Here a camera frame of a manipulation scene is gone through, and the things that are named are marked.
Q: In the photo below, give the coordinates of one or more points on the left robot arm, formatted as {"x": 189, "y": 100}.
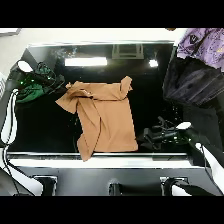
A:
{"x": 9, "y": 124}

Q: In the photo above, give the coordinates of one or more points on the purple garment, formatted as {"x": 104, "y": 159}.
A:
{"x": 206, "y": 43}

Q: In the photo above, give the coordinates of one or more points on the black garment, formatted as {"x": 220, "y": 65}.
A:
{"x": 191, "y": 81}

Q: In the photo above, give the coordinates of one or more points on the brown T-shirt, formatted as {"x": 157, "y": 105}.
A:
{"x": 110, "y": 123}

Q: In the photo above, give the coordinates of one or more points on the silver frame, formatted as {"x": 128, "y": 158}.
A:
{"x": 100, "y": 162}

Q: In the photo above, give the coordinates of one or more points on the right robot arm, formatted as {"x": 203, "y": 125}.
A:
{"x": 185, "y": 126}

